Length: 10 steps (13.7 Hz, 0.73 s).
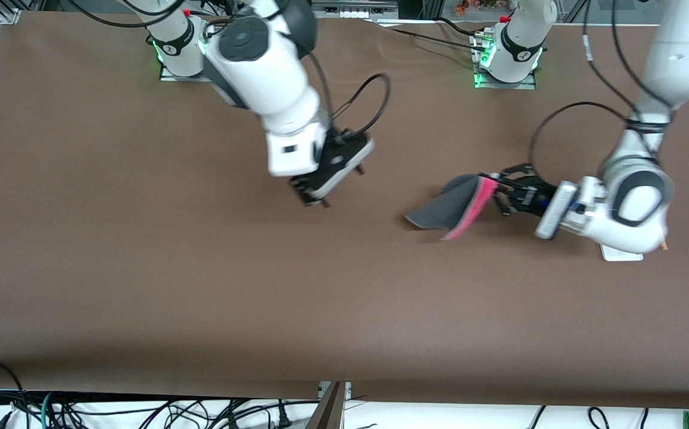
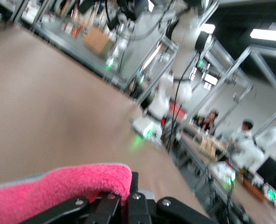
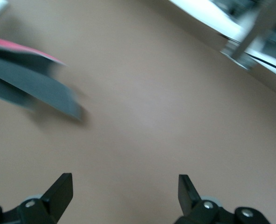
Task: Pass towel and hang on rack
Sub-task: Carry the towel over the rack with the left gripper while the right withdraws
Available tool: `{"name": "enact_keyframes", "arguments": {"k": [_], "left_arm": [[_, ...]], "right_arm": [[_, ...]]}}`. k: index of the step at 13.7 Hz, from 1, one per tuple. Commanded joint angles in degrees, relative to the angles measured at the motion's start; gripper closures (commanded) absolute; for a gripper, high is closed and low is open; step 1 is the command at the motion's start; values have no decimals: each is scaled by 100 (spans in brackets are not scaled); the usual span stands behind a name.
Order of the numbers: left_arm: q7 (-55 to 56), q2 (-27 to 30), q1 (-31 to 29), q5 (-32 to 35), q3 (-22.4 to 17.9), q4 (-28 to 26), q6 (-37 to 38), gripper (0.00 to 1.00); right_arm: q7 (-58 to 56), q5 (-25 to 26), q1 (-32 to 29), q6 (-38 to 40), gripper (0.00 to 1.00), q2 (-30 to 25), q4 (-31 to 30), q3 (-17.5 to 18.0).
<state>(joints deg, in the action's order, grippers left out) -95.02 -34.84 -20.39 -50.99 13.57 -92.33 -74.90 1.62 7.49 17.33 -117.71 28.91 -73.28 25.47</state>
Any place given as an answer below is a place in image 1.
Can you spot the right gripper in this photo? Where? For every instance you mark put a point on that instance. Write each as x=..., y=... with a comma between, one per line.
x=301, y=189

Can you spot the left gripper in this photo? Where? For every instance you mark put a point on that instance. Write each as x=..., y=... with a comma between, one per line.
x=529, y=197

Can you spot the pink and grey towel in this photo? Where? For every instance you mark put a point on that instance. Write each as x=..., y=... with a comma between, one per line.
x=445, y=208

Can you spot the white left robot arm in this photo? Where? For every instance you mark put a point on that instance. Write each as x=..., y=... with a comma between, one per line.
x=636, y=202

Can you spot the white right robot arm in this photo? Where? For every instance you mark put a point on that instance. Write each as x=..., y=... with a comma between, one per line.
x=261, y=77

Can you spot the white rack with wooden bars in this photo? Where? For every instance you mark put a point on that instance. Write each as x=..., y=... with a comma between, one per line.
x=621, y=256

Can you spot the white power strip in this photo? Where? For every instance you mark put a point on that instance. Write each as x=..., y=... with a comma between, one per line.
x=353, y=12

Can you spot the small orange clutter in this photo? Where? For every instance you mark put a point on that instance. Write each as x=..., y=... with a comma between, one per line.
x=475, y=6

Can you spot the aluminium frame strut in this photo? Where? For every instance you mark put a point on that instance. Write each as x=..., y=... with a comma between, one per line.
x=332, y=412

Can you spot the aluminium corner bracket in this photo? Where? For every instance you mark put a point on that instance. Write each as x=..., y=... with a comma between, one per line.
x=9, y=15

